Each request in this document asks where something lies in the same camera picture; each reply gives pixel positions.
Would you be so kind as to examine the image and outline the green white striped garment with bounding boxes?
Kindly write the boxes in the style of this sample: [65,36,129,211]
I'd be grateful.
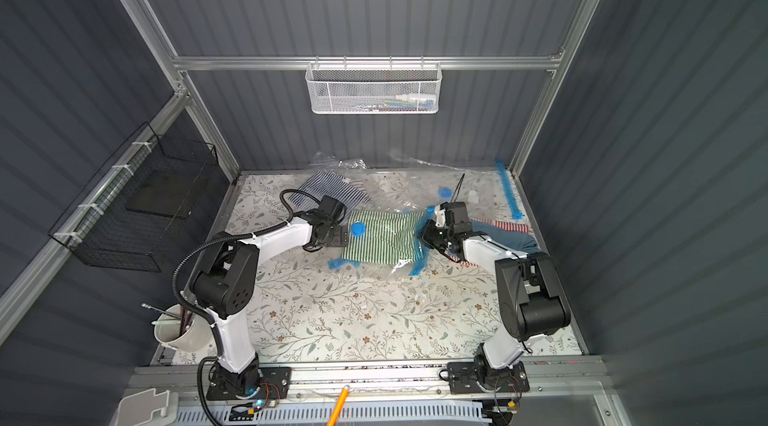
[341,210,422,268]

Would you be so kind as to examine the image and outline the clear vacuum bag blue zipper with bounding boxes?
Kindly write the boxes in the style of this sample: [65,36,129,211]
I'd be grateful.
[300,152,434,276]

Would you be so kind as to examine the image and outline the red white striped tank top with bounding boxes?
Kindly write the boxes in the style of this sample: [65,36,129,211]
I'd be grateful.
[459,219,539,271]

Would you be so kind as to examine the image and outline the grey blue ribbed garment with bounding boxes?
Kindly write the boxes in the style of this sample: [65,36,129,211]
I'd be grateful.
[471,220,540,254]

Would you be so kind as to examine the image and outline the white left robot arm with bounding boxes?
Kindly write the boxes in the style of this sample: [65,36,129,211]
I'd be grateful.
[189,189,348,375]

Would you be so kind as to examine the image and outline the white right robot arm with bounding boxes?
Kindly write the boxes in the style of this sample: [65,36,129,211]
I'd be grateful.
[418,202,571,372]

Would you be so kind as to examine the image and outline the blue valve cap on bag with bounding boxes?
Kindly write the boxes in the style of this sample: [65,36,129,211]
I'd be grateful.
[349,221,366,237]

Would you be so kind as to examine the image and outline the blue white striped garment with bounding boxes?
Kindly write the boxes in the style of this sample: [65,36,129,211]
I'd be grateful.
[299,170,372,210]

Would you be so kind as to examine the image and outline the blue round valve cap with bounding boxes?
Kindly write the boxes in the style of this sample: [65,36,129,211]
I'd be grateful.
[438,187,453,199]

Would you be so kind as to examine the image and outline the white pen cup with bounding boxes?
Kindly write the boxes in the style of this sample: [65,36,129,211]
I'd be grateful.
[153,304,213,352]

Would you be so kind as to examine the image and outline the orange pencil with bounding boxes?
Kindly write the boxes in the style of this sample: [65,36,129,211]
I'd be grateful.
[327,385,350,426]

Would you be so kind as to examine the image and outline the black corrugated cable conduit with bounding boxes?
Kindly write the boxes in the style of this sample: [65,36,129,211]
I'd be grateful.
[172,188,322,426]

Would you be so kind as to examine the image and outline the white wire wall basket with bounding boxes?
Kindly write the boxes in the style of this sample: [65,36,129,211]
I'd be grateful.
[305,65,443,115]

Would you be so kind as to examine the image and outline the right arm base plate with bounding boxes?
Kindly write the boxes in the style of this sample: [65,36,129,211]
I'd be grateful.
[445,361,530,395]

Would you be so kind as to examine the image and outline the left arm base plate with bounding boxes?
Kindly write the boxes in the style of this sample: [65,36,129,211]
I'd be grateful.
[205,363,292,401]

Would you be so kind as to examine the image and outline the white vented cable duct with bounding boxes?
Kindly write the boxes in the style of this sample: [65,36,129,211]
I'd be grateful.
[211,400,491,425]

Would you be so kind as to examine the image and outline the black wire wall basket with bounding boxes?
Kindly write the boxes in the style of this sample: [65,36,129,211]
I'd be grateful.
[49,130,220,273]

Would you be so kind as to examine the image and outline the aluminium corner frame post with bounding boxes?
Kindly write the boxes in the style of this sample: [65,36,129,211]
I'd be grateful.
[508,0,601,179]

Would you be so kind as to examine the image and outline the white plastic bracket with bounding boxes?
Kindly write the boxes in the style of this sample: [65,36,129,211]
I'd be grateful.
[114,388,179,426]

